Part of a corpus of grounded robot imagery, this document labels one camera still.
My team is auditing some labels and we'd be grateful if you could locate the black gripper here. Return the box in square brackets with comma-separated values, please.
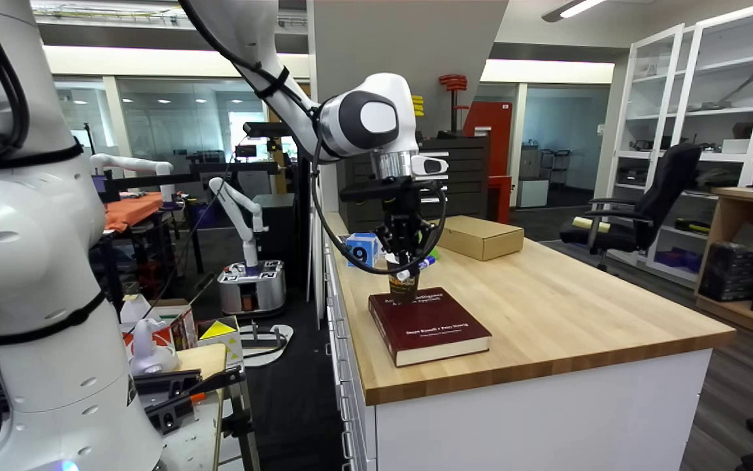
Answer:
[382, 178, 428, 280]

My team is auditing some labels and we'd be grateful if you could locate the silver robot base box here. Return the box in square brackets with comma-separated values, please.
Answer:
[215, 256, 290, 318]

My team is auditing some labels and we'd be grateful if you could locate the brown paper cup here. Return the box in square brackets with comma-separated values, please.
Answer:
[386, 265, 424, 301]

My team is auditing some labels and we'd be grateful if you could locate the blue number cube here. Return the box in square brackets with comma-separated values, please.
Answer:
[343, 231, 386, 273]

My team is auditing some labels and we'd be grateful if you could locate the flat cardboard box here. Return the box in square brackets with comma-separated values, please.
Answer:
[433, 216, 529, 265]

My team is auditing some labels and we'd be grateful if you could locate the black drawer cabinet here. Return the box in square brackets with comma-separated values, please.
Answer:
[334, 131, 495, 237]

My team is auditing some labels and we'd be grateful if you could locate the dark red hardcover book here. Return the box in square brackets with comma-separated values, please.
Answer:
[365, 286, 495, 370]

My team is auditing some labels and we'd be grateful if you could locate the red metal cabinet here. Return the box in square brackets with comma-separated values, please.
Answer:
[462, 100, 516, 226]

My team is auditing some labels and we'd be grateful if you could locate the yellow white patterned box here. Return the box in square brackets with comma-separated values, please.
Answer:
[197, 319, 246, 349]

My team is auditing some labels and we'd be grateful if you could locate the white table drawer cabinet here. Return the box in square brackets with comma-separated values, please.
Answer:
[320, 234, 716, 471]

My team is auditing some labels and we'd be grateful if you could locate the black office chair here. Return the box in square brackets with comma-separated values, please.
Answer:
[584, 141, 707, 267]

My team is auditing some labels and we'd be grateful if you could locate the black orange bar clamp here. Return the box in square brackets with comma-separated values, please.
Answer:
[134, 363, 250, 438]

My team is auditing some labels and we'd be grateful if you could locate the orange cloth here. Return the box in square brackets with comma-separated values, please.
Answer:
[100, 191, 167, 238]

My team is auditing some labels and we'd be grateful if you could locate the white spray bottle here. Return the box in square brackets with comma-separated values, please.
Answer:
[122, 294, 181, 379]

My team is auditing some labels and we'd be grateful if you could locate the white glass door cabinet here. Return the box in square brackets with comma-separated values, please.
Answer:
[610, 0, 753, 201]

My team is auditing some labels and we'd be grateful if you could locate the wooden shelf cabinet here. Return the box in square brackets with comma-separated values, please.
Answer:
[696, 184, 753, 341]

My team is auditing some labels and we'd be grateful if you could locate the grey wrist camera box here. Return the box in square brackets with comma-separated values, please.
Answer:
[401, 150, 453, 184]

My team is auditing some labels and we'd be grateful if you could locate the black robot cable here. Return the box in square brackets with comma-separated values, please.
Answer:
[308, 107, 449, 280]

